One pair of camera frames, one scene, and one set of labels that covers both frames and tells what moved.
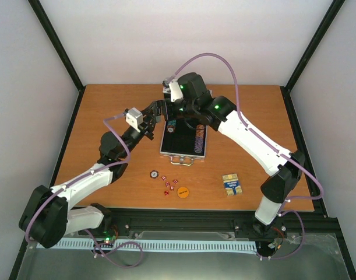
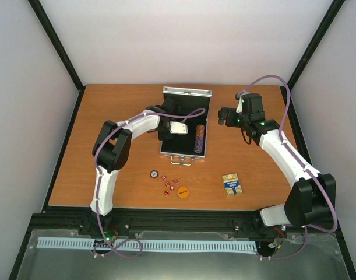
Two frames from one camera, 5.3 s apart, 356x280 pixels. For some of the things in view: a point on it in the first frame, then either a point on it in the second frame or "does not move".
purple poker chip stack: [198, 144] does not move
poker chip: [154, 174] does not move
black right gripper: [157, 106] to [223, 114]
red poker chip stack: [200, 130] does not move
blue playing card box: [232, 184] does not move
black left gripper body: [146, 130] to [161, 135]
